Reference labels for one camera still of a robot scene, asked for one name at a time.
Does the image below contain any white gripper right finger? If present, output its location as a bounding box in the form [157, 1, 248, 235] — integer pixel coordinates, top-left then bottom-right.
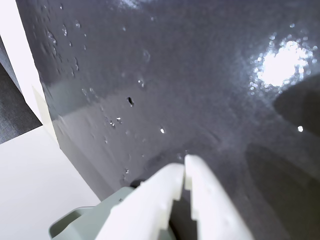
[183, 154, 255, 240]

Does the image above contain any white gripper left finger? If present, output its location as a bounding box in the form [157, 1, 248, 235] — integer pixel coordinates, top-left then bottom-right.
[94, 162, 185, 240]

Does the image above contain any pale green metal mug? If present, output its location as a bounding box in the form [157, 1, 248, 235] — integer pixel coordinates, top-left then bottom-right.
[48, 186, 177, 240]

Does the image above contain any black table mat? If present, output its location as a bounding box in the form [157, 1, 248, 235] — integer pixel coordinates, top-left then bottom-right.
[15, 0, 320, 240]

